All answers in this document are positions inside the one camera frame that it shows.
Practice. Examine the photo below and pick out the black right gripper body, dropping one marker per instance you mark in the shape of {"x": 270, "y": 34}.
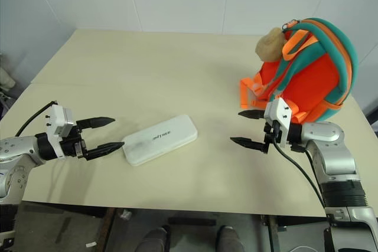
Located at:
{"x": 270, "y": 134}

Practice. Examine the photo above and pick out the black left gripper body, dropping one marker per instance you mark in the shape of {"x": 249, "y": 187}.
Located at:
{"x": 72, "y": 145}

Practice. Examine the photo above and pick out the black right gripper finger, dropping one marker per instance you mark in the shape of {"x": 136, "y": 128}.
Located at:
{"x": 252, "y": 114}
{"x": 249, "y": 143}

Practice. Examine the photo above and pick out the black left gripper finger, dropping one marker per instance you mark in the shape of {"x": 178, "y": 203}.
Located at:
{"x": 96, "y": 122}
{"x": 103, "y": 149}

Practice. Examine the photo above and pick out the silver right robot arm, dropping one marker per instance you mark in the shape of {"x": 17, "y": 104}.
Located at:
{"x": 330, "y": 151}

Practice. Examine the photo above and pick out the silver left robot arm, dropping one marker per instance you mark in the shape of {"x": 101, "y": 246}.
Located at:
{"x": 17, "y": 148}

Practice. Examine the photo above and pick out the white pencil case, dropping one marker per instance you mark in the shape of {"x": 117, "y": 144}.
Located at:
{"x": 161, "y": 140}

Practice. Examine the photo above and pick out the orange and teal backpack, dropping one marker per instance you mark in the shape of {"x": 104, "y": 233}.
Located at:
{"x": 313, "y": 78}

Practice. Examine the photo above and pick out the crumpled clear wrapper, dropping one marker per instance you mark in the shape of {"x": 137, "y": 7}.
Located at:
{"x": 126, "y": 214}

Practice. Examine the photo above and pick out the beige plush toy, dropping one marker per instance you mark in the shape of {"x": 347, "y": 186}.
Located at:
{"x": 270, "y": 45}

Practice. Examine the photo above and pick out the beige bundle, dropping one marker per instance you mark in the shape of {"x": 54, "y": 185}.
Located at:
{"x": 6, "y": 79}

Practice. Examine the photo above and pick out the white paper scrap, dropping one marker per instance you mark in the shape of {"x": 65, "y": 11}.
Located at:
{"x": 90, "y": 245}

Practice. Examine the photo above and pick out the dark rounded shape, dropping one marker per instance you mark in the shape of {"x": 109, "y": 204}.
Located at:
{"x": 155, "y": 240}
{"x": 230, "y": 238}

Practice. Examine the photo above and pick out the dark object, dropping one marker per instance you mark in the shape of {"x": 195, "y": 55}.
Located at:
{"x": 372, "y": 120}

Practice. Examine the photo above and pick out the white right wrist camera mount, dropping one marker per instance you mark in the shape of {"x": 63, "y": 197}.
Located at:
{"x": 279, "y": 113}

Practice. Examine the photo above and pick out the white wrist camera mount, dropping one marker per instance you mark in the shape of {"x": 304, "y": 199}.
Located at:
{"x": 57, "y": 119}
{"x": 279, "y": 113}

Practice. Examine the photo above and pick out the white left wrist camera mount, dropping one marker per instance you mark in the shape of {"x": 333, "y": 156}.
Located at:
{"x": 57, "y": 119}

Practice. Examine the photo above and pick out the brown table frame rail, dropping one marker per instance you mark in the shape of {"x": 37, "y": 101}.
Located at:
{"x": 106, "y": 231}

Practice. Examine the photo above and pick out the dark table frame rail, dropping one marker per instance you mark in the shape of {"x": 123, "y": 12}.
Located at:
{"x": 274, "y": 234}

